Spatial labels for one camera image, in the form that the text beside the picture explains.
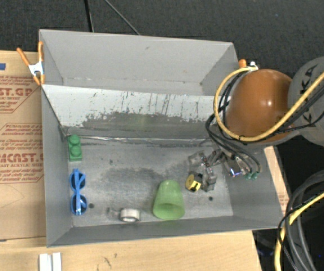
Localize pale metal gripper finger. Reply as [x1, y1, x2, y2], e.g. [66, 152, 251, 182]
[202, 165, 217, 193]
[188, 150, 211, 169]

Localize yellow and black tape measure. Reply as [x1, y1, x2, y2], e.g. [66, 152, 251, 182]
[185, 173, 203, 193]

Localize green plastic cup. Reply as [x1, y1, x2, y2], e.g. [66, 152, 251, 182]
[152, 179, 186, 221]

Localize grey metal bin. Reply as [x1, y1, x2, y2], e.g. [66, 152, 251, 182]
[38, 29, 284, 248]

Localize green toy building brick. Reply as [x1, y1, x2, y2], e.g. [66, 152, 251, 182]
[67, 134, 83, 162]

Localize blue sunglasses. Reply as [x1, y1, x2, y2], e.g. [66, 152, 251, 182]
[69, 168, 88, 216]

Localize brown cardboard board red print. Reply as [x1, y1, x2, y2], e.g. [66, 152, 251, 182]
[0, 49, 290, 244]

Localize silver metal ring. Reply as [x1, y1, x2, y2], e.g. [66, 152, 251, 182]
[119, 207, 142, 223]

